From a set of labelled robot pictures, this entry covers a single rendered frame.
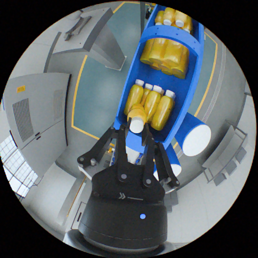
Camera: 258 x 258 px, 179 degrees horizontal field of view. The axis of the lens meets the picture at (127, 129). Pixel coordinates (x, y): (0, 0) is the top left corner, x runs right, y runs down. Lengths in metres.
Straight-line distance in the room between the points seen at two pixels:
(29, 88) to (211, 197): 4.89
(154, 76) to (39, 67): 2.83
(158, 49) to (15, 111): 1.60
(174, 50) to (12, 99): 1.59
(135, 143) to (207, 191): 3.48
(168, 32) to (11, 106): 1.58
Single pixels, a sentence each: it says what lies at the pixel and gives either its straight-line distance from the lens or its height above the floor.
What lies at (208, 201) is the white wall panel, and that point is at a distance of 3.60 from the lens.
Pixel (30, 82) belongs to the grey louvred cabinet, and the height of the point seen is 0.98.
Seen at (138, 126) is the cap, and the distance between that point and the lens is 0.22.
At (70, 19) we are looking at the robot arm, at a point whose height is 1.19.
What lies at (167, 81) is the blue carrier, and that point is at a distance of 0.52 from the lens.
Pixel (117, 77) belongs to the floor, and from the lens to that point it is 1.51.
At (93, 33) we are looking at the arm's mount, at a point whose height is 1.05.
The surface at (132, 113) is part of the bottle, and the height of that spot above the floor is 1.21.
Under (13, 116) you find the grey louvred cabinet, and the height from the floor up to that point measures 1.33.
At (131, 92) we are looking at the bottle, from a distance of 0.39.
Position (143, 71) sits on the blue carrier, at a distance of 0.48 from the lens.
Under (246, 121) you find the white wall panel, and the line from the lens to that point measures 3.73.
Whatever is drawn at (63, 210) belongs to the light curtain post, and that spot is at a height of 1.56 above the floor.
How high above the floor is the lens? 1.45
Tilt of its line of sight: 62 degrees down
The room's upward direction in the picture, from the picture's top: 164 degrees counter-clockwise
